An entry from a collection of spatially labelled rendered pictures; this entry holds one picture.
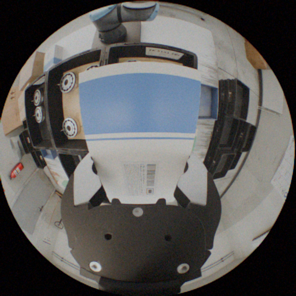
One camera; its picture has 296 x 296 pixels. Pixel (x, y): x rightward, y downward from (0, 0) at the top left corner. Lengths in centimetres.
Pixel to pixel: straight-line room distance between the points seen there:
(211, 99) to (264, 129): 245
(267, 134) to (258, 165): 80
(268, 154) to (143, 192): 289
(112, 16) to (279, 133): 297
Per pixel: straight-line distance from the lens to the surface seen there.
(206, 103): 65
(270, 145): 291
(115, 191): 16
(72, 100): 52
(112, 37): 58
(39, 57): 100
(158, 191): 15
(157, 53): 39
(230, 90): 113
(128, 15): 49
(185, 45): 70
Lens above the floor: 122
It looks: 61 degrees down
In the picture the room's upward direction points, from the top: 176 degrees clockwise
